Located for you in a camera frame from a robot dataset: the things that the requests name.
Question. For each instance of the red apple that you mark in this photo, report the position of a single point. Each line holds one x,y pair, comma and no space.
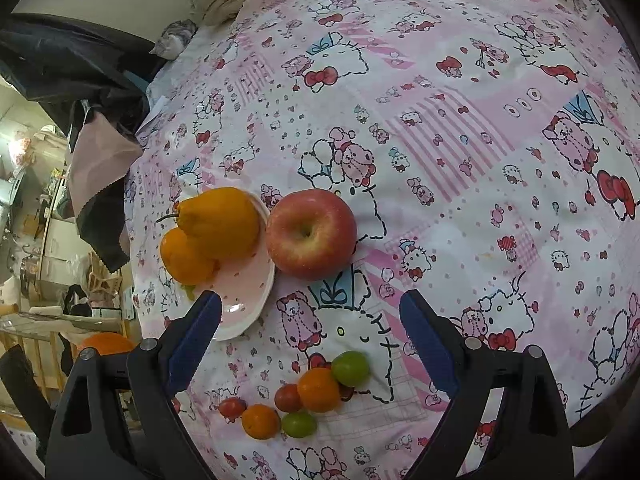
310,235

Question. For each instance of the white cabinet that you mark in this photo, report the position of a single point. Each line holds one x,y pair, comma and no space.
62,240

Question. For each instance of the grey crumpled cloth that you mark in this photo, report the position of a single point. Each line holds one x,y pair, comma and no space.
172,40

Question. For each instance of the small tangerine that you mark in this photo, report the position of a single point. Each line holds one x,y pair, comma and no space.
318,390

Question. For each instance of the black cloth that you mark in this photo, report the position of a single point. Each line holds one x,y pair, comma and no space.
107,240

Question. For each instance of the pink cloth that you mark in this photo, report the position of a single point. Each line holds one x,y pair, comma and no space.
97,160

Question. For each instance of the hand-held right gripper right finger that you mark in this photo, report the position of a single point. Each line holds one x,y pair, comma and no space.
429,345

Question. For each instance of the round orange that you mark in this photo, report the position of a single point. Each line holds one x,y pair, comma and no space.
107,343

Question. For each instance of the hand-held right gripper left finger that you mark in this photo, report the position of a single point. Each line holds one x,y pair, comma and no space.
196,339

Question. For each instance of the pink plate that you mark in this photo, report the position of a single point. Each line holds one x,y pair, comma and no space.
241,285

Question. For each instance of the small orange tomato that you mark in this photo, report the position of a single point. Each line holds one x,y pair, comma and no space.
260,422

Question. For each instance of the wooden rack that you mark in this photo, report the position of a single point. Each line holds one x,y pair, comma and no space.
30,355

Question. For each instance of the small red tomato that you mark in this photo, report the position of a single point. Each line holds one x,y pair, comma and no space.
288,397
231,408

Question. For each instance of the large bumpy orange tangerine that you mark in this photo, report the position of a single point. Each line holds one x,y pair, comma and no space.
220,220

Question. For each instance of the black plastic bag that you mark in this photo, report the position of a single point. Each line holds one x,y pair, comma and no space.
65,60

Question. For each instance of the small green tomato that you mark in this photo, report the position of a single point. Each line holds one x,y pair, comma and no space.
299,425
351,368

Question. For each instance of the pink cartoon printed blanket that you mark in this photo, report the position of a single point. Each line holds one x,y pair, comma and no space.
450,110

